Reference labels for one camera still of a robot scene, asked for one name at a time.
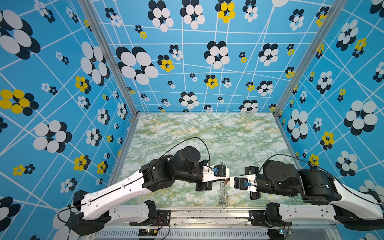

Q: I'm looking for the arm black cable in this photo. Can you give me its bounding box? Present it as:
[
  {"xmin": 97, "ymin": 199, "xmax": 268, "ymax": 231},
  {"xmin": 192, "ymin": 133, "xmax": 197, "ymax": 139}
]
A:
[
  {"xmin": 56, "ymin": 137, "xmax": 211, "ymax": 224},
  {"xmin": 254, "ymin": 153, "xmax": 384, "ymax": 208}
]

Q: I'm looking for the aluminium corner post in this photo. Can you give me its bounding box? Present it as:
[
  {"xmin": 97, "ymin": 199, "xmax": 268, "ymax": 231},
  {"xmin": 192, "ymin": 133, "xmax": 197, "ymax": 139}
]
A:
[
  {"xmin": 274, "ymin": 0, "xmax": 349, "ymax": 117},
  {"xmin": 78, "ymin": 0, "xmax": 139, "ymax": 117}
]

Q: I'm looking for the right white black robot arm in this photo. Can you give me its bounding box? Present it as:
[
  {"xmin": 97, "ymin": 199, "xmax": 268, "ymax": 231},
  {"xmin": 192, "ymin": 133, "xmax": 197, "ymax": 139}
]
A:
[{"xmin": 235, "ymin": 160, "xmax": 384, "ymax": 231}]

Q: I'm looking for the left aluminium corner post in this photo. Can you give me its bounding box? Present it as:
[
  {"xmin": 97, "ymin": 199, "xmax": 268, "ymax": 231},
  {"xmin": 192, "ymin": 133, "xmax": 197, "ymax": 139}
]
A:
[{"xmin": 78, "ymin": 0, "xmax": 139, "ymax": 117}]

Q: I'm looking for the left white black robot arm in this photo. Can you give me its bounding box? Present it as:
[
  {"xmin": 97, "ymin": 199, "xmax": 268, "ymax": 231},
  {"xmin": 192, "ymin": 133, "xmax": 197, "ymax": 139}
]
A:
[{"xmin": 69, "ymin": 147, "xmax": 230, "ymax": 236}]

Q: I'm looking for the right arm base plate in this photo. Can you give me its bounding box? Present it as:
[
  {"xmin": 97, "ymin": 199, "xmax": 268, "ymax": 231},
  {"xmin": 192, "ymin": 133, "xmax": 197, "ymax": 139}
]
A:
[{"xmin": 248, "ymin": 210, "xmax": 292, "ymax": 228}]

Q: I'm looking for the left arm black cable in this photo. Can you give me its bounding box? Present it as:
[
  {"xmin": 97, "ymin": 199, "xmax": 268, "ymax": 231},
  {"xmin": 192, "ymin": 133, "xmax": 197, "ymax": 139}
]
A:
[{"xmin": 56, "ymin": 137, "xmax": 211, "ymax": 224}]

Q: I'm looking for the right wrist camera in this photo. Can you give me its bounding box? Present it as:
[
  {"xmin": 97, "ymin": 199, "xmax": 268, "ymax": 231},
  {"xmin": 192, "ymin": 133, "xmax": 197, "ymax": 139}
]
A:
[{"xmin": 229, "ymin": 175, "xmax": 248, "ymax": 191}]

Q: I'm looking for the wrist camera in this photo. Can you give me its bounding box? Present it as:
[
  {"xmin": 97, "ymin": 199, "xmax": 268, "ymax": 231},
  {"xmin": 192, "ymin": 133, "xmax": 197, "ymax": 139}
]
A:
[
  {"xmin": 202, "ymin": 165, "xmax": 230, "ymax": 182},
  {"xmin": 229, "ymin": 175, "xmax": 248, "ymax": 191}
]

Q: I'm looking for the right aluminium corner post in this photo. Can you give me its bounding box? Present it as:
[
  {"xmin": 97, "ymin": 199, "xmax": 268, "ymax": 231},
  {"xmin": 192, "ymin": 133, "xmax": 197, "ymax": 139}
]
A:
[{"xmin": 274, "ymin": 0, "xmax": 349, "ymax": 117}]

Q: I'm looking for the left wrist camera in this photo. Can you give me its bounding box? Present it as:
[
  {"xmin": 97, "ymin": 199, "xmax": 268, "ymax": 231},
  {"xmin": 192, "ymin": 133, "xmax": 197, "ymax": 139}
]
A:
[{"xmin": 202, "ymin": 165, "xmax": 230, "ymax": 182}]

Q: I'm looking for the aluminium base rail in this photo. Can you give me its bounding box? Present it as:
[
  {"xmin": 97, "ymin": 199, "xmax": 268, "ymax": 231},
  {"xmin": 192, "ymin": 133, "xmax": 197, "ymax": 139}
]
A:
[{"xmin": 85, "ymin": 208, "xmax": 342, "ymax": 240}]

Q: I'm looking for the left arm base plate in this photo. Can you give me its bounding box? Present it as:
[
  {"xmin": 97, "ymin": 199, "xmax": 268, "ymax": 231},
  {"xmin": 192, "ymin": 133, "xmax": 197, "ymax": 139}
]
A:
[{"xmin": 129, "ymin": 210, "xmax": 171, "ymax": 227}]

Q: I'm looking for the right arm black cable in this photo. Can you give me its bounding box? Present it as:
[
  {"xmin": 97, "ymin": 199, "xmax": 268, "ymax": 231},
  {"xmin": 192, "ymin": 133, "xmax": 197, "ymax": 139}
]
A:
[{"xmin": 254, "ymin": 153, "xmax": 384, "ymax": 208}]

